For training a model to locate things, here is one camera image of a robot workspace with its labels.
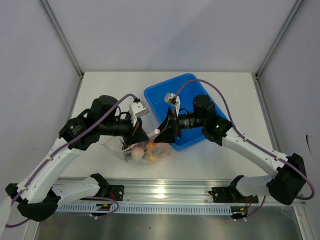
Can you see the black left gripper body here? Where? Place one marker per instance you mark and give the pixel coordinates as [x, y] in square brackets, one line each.
[129, 139]

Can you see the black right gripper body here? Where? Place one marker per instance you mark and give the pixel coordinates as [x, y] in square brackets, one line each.
[177, 121]

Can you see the beige egg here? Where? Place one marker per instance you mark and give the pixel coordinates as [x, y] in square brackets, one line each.
[137, 152]

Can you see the clear pink-dotted zip bag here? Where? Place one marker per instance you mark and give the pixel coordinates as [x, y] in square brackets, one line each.
[116, 146]

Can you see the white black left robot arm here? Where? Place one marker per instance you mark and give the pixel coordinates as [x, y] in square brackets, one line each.
[36, 195]

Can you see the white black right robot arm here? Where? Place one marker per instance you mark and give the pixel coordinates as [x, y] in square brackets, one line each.
[285, 175]

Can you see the blue plastic bin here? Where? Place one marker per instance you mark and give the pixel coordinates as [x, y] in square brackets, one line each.
[155, 96]

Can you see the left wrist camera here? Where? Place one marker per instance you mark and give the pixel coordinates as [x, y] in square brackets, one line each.
[137, 109]

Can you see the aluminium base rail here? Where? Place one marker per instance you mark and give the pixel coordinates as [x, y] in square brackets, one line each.
[167, 191]

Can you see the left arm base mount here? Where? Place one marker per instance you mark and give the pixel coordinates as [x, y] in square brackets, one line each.
[114, 192]

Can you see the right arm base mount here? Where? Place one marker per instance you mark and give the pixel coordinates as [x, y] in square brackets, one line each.
[230, 195]

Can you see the white slotted cable duct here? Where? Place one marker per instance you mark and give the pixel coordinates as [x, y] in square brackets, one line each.
[130, 208]

